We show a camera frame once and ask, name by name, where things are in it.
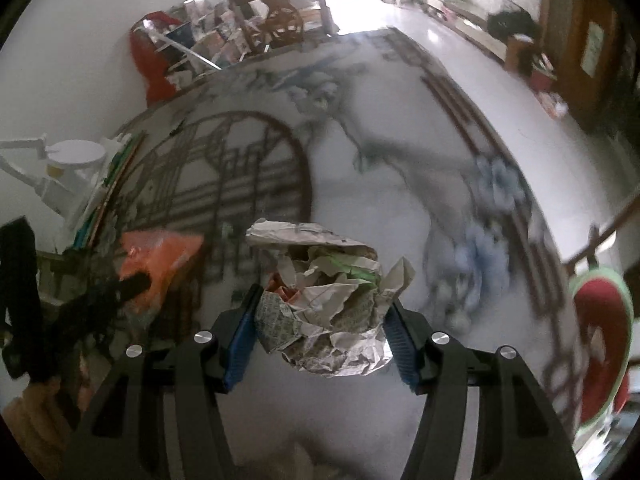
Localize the red bin with green rim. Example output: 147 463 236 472
567 267 636 431

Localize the wooden chair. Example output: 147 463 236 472
560 200 640 281

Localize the pile of stored goods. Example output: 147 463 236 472
170 0 251 66

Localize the white desk lamp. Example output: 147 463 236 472
0 132 108 221

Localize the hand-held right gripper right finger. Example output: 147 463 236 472
385 302 583 480

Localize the black bag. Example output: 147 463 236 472
487 10 538 38

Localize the low television cabinet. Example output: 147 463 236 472
425 0 511 61

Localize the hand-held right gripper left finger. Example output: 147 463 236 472
60 284 263 480

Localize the small red bin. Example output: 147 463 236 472
530 55 558 92

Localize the white stepladder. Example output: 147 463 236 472
142 17 223 73

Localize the brown cardboard box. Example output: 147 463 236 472
504 35 536 73

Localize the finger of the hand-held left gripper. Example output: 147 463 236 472
55 317 128 361
55 272 153 318

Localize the newspaper ball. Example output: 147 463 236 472
245 217 417 377

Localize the orange snack packet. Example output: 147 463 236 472
117 230 206 326

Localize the small white red box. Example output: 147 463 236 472
540 91 571 121

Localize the wooden wheel ornament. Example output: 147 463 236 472
262 5 306 48

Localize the wooden door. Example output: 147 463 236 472
542 0 631 131

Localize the orange cloth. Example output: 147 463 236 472
0 380 76 480

